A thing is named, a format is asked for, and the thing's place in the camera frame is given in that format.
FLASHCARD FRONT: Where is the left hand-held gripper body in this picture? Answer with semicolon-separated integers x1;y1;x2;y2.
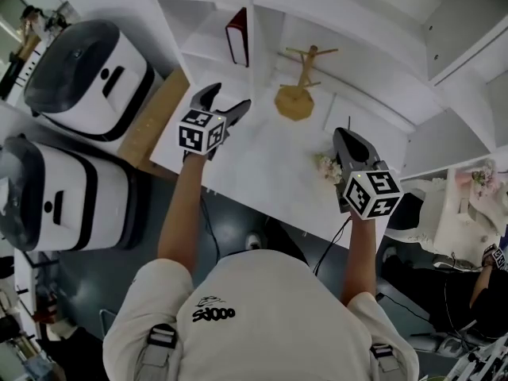
177;100;240;161

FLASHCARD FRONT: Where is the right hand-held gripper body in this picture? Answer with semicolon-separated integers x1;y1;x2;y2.
334;152;405;221

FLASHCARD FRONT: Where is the red book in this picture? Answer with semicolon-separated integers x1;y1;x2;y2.
225;6;251;68

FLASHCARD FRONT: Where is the white shelf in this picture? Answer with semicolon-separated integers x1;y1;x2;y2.
155;0;508;179

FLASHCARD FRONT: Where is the person's right forearm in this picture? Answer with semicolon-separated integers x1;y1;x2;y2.
340;211;387;308

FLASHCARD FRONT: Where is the person's left forearm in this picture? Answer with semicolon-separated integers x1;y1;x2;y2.
156;150;210;282

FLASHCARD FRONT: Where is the pink flower bunch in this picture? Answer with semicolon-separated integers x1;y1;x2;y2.
314;152;344;187

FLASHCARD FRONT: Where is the black bag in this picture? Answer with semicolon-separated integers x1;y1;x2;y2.
385;191;426;232

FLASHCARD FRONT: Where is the brown cardboard board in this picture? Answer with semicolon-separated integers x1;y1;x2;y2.
116;68;191;172

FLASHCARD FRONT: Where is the wooden mug tree stand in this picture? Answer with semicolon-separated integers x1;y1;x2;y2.
273;44;340;123

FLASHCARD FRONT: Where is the person's black trouser leg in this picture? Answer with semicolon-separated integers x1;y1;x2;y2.
263;216;311;267

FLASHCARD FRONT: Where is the pale flower bouquet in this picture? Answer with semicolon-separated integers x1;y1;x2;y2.
470;159;498;198

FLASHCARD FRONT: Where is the white and black appliance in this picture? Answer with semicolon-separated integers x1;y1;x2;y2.
0;134;140;254
22;18;156;143

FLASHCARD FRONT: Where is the person's white shirt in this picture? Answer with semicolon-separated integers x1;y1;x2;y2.
102;248;421;381

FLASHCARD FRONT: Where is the thin black cable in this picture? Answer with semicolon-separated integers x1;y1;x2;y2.
312;215;353;276
199;195;221;262

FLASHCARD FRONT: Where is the grey shoulder strap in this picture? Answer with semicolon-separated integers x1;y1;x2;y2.
368;342;402;374
137;322;180;381

